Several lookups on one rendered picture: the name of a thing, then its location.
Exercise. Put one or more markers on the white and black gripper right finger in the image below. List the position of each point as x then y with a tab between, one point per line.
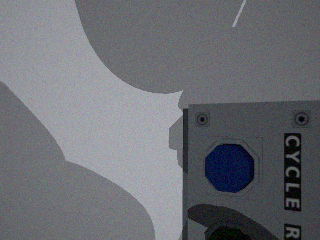
242	237

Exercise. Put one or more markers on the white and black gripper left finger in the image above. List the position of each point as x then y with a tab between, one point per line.
224	237

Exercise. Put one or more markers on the grey key housing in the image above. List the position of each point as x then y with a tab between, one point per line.
252	168

